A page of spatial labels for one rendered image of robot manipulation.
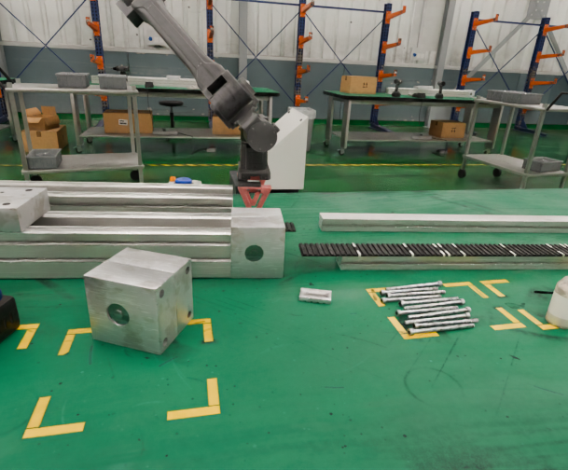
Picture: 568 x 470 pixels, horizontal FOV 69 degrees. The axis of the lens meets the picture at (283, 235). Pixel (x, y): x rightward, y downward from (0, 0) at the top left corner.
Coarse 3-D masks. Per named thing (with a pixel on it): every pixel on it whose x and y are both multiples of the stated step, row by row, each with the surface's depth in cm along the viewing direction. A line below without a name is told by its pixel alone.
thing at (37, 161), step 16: (16, 80) 337; (64, 80) 320; (80, 80) 323; (112, 80) 324; (128, 96) 375; (16, 112) 304; (128, 112) 381; (16, 128) 307; (32, 160) 321; (48, 160) 325; (64, 160) 354; (80, 160) 357; (96, 160) 359; (112, 160) 362; (128, 160) 365; (32, 176) 367
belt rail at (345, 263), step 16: (352, 256) 76; (368, 256) 76; (384, 256) 76; (400, 256) 77; (416, 256) 77; (432, 256) 77; (448, 256) 78; (464, 256) 78; (480, 256) 78; (496, 256) 79; (512, 256) 79; (528, 256) 80; (544, 256) 80; (560, 256) 80
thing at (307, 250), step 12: (300, 252) 75; (312, 252) 75; (324, 252) 76; (336, 252) 75; (348, 252) 76; (360, 252) 77; (372, 252) 76; (384, 252) 76; (396, 252) 77; (408, 252) 78; (420, 252) 77; (432, 252) 78; (444, 252) 78; (456, 252) 78; (468, 252) 79; (480, 252) 79; (492, 252) 79; (504, 252) 80; (516, 252) 79; (528, 252) 80; (540, 252) 80; (552, 252) 81; (564, 252) 81
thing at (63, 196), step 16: (48, 192) 83; (64, 192) 84; (80, 192) 84; (96, 192) 84; (112, 192) 85; (128, 192) 86; (144, 192) 91; (160, 192) 91; (176, 192) 92; (192, 192) 92; (208, 192) 92; (224, 192) 93; (64, 208) 83; (80, 208) 83; (96, 208) 84; (112, 208) 84; (128, 208) 84; (144, 208) 85; (160, 208) 85; (176, 208) 85; (192, 208) 86; (208, 208) 86; (224, 208) 86
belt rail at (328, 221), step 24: (336, 216) 94; (360, 216) 95; (384, 216) 96; (408, 216) 97; (432, 216) 98; (456, 216) 99; (480, 216) 99; (504, 216) 100; (528, 216) 101; (552, 216) 102
